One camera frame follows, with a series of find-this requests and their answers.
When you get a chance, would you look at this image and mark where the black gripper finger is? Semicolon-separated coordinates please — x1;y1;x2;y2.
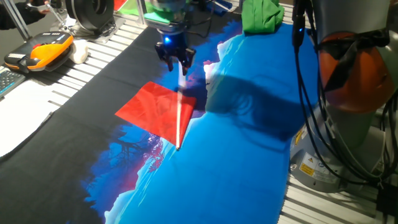
177;46;197;77
154;42;175;73

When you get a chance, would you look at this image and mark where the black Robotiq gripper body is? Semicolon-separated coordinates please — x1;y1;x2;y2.
159;30;189;58

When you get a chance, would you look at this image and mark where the red flag with white stick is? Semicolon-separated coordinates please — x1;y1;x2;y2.
114;61;198;152

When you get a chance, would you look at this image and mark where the green plastic item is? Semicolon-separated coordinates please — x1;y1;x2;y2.
118;0;139;16

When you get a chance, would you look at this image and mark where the blue fabric item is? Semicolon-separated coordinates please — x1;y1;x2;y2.
206;0;233;17

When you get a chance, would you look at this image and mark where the green folded cloth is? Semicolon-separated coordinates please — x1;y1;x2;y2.
241;0;285;35

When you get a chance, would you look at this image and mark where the small white cloth lump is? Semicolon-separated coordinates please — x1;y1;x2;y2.
68;39;90;65

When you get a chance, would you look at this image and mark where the black round fan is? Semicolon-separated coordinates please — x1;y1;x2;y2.
64;0;127;44

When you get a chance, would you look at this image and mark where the blue landscape printed cloth mat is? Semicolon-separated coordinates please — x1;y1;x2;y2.
0;18;320;224

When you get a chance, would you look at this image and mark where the orange grey teach pendant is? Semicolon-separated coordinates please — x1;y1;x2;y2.
3;30;75;74

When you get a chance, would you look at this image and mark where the person in dark jacket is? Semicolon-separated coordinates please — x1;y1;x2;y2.
0;1;50;31

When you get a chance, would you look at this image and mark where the white paper sheet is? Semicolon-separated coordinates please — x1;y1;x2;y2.
0;79;60;158

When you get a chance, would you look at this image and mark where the black silver keyboard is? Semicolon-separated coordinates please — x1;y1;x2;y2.
0;65;26;100

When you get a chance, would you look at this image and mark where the aluminium frame post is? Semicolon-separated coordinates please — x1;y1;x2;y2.
136;0;147;26
2;0;32;41

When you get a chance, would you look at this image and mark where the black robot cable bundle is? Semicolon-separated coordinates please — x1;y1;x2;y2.
291;0;398;189

